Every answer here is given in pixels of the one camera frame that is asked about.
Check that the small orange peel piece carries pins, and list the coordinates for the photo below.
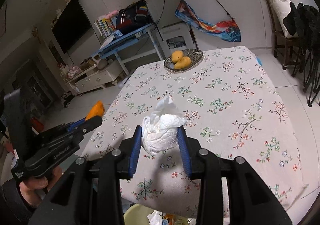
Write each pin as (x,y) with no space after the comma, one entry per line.
(97,110)

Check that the white paper towel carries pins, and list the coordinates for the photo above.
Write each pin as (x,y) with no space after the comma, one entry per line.
(159,129)

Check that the floral tablecloth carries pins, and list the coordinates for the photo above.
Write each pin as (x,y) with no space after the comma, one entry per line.
(231,106)

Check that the black television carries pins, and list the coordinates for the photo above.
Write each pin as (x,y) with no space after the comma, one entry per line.
(72,24)

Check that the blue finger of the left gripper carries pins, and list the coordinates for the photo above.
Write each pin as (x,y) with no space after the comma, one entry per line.
(75,125)

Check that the yellow mango near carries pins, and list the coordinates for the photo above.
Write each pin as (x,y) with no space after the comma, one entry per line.
(183,63)

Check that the woven wire fruit basket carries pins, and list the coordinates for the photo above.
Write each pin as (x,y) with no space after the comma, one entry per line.
(194,54)

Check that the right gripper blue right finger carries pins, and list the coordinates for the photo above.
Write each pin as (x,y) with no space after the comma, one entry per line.
(184,152)

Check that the white plastic stool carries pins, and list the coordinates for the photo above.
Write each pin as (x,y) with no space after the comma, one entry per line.
(177,36)

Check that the yellow mango far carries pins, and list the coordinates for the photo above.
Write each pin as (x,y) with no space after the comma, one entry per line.
(176,56)

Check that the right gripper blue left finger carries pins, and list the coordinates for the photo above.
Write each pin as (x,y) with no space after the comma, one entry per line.
(136,142)

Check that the yellow trash bin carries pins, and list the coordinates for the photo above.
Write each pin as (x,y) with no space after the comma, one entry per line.
(139,214)

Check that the row of books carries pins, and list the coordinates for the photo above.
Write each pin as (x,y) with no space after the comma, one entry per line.
(106,24)

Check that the left hand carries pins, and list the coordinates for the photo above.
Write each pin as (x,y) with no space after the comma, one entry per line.
(29,187)

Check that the yellow mango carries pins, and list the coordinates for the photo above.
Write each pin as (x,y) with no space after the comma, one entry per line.
(176,56)
(183,63)

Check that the colourful painted fabric bag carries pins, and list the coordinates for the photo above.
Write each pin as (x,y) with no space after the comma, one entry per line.
(226,30)

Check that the wooden chair with cushion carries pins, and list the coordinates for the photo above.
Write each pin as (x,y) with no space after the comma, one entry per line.
(283,43)

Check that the black folded chairs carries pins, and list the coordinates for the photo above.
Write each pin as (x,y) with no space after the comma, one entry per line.
(303,20)

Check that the blue study desk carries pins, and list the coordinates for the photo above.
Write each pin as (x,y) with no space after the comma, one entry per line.
(128,40)

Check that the cream drawer cabinet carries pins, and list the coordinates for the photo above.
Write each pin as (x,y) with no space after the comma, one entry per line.
(92,78)

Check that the black striped backpack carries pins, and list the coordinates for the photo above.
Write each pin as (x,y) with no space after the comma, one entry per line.
(133,17)

